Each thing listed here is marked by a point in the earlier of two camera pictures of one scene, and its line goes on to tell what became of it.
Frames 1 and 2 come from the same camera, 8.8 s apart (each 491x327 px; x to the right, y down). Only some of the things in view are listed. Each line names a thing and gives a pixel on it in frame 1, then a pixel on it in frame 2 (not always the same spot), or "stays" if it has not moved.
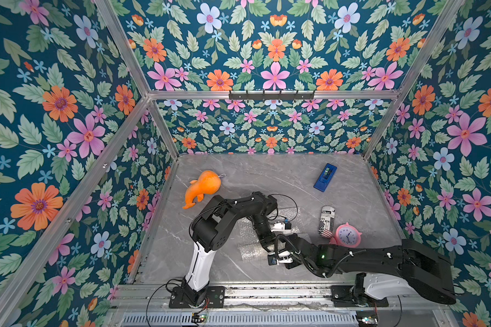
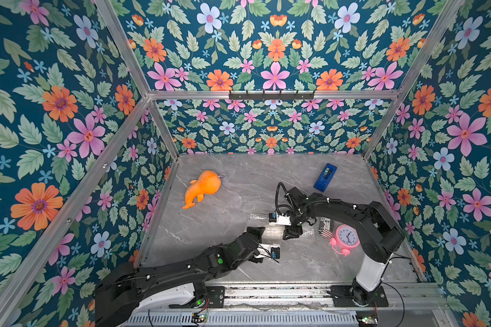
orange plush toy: (208, 182) stays
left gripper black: (269, 243) to (256, 232)
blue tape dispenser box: (325, 178) stays
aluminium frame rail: (252, 95) stays
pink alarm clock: (346, 236) stays
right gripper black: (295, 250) to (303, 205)
